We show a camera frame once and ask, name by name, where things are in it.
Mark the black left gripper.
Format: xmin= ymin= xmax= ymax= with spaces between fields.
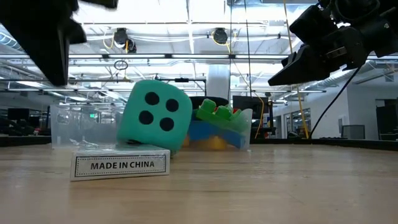
xmin=0 ymin=0 xmax=119 ymax=87

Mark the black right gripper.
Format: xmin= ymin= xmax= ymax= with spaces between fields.
xmin=267 ymin=26 xmax=371 ymax=87

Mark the green two-stud toy block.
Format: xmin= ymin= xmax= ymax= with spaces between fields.
xmin=195 ymin=98 xmax=243 ymax=125

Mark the blue rounded toy block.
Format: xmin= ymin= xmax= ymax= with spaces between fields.
xmin=188 ymin=121 xmax=246 ymax=149

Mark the yellow toy block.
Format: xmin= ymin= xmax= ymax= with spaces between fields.
xmin=192 ymin=136 xmax=228 ymax=151

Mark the teal foam die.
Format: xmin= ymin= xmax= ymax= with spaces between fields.
xmin=116 ymin=80 xmax=193 ymax=153

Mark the black monitor screen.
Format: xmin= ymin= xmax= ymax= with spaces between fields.
xmin=232 ymin=95 xmax=270 ymax=138

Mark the grey cabinet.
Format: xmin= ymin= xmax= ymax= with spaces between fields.
xmin=341 ymin=124 xmax=366 ymax=140

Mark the white building column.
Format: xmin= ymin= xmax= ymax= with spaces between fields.
xmin=207 ymin=64 xmax=231 ymax=100

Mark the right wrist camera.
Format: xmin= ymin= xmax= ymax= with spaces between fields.
xmin=289 ymin=3 xmax=336 ymax=45

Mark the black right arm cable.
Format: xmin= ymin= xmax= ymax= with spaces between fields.
xmin=310 ymin=67 xmax=361 ymax=135

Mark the silver ceiling duct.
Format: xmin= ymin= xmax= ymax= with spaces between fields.
xmin=310 ymin=67 xmax=398 ymax=91

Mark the yellow hanging cord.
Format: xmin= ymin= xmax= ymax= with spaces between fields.
xmin=281 ymin=0 xmax=310 ymax=140

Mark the thin black hanging cable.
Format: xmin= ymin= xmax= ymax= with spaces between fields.
xmin=243 ymin=0 xmax=253 ymax=97

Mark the black gantry frame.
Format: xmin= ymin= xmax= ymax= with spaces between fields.
xmin=156 ymin=78 xmax=208 ymax=97

